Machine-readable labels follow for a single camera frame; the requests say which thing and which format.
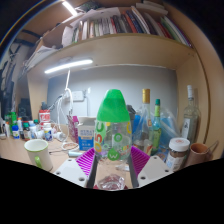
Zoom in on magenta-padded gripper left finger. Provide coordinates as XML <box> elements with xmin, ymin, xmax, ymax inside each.
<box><xmin>53</xmin><ymin>147</ymin><xmax>100</xmax><ymax>190</ymax></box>

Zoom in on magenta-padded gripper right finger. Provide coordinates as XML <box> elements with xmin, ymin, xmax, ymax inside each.
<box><xmin>128</xmin><ymin>145</ymin><xmax>174</xmax><ymax>188</ymax></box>

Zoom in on clear bottle with green cap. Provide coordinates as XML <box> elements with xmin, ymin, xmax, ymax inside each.
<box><xmin>93</xmin><ymin>88</ymin><xmax>133</xmax><ymax>192</ymax></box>

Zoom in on white hairbrush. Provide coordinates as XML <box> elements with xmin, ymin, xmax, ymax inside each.
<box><xmin>68</xmin><ymin>150</ymin><xmax>84</xmax><ymax>158</ymax></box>

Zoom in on brown jar with white lid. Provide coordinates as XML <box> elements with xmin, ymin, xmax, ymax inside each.
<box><xmin>165</xmin><ymin>137</ymin><xmax>191</xmax><ymax>172</ymax></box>

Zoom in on green glass bottle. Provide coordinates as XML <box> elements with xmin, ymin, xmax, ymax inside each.
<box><xmin>150</xmin><ymin>98</ymin><xmax>164</xmax><ymax>157</ymax></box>

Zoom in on blue and white carton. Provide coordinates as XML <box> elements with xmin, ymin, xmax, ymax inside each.
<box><xmin>77</xmin><ymin>116</ymin><xmax>97</xmax><ymax>152</ymax></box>

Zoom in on pink packet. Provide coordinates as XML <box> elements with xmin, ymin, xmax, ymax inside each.
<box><xmin>67</xmin><ymin>114</ymin><xmax>80</xmax><ymax>144</ymax></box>

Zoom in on brown cup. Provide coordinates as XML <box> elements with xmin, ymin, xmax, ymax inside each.
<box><xmin>186</xmin><ymin>142</ymin><xmax>212</xmax><ymax>168</ymax></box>

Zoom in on glass bottle with gold cap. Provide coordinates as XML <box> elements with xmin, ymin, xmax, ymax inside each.
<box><xmin>134</xmin><ymin>88</ymin><xmax>153</xmax><ymax>153</ymax></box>

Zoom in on white jar with red label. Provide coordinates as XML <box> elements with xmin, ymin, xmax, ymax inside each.
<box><xmin>38</xmin><ymin>109</ymin><xmax>52</xmax><ymax>125</ymax></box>

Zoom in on grey shaker bottle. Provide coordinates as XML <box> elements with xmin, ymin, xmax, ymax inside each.
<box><xmin>127</xmin><ymin>104</ymin><xmax>138</xmax><ymax>118</ymax></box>

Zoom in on tall clear glass bottle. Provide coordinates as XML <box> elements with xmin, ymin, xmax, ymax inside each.
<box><xmin>181</xmin><ymin>84</ymin><xmax>200</xmax><ymax>144</ymax></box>

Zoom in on small white blue-capped bottle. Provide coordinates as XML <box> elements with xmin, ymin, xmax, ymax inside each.
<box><xmin>11</xmin><ymin>124</ymin><xmax>20</xmax><ymax>140</ymax></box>

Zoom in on long under-shelf light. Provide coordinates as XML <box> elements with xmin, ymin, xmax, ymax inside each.
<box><xmin>44</xmin><ymin>58</ymin><xmax>94</xmax><ymax>75</ymax></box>

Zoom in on short shelf light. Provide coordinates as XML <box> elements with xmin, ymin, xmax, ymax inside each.
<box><xmin>61</xmin><ymin>0</ymin><xmax>78</xmax><ymax>17</ymax></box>

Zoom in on white mug with green handle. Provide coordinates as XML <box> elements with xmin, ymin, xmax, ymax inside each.
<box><xmin>23</xmin><ymin>138</ymin><xmax>54</xmax><ymax>173</ymax></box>

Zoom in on white wall outlet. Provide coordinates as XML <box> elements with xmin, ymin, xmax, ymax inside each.
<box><xmin>70</xmin><ymin>90</ymin><xmax>85</xmax><ymax>102</ymax></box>

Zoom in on white cable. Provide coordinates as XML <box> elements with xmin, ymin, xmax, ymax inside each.
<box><xmin>54</xmin><ymin>87</ymin><xmax>75</xmax><ymax>134</ymax></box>

